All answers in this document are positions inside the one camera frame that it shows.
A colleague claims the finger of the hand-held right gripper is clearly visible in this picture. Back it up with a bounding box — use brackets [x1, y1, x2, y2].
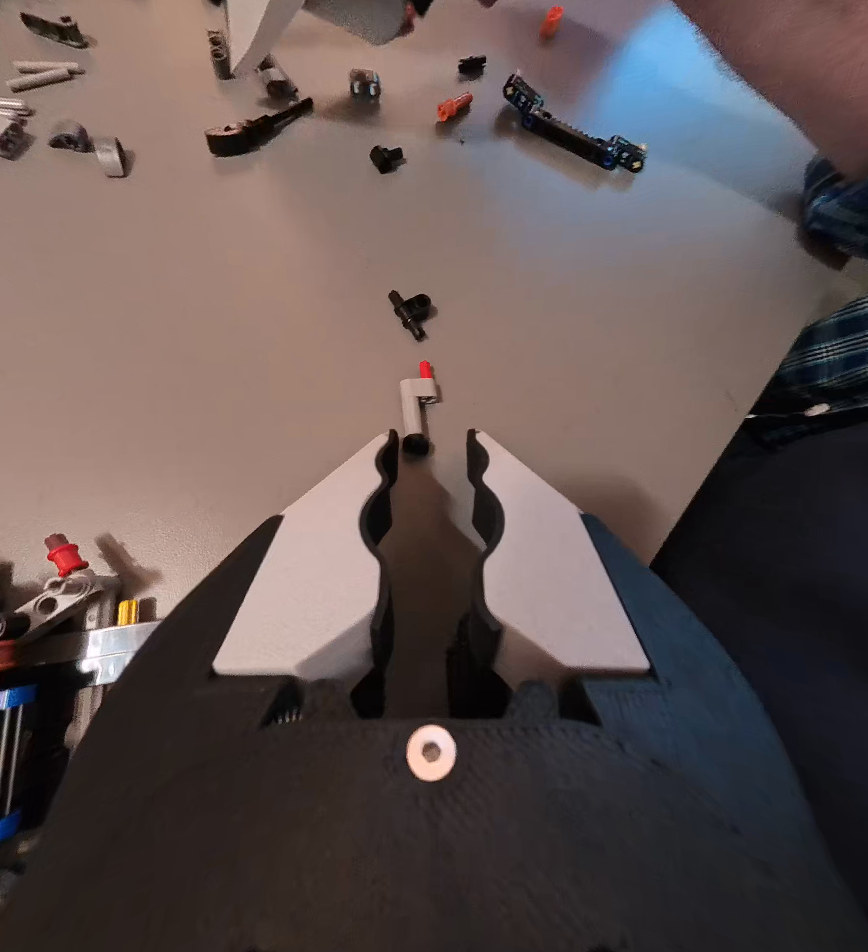
[222, 0, 309, 77]
[304, 0, 414, 47]

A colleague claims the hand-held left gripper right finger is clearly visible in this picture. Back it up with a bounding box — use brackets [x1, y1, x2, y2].
[447, 427, 655, 720]

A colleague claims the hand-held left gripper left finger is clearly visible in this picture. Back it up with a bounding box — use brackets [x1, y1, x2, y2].
[211, 427, 405, 720]

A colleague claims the grey lego axle assembly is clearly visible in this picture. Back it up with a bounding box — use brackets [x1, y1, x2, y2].
[400, 360, 442, 456]

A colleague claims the person's right forearm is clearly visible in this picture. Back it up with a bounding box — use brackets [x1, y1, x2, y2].
[668, 0, 868, 272]

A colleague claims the dark grey lego link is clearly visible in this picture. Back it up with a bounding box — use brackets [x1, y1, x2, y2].
[257, 56, 300, 101]

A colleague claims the long black lego lever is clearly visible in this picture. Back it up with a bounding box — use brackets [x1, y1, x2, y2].
[205, 97, 314, 159]

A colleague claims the dark lego panel piece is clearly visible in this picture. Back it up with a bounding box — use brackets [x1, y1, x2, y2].
[21, 11, 91, 50]

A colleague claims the black lego rack beam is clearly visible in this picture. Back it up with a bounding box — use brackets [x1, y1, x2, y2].
[503, 70, 649, 174]

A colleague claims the black lego pin connector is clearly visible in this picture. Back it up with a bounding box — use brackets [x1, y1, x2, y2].
[388, 290, 434, 343]

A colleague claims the partly built lego model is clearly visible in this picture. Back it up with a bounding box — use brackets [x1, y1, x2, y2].
[0, 532, 163, 952]

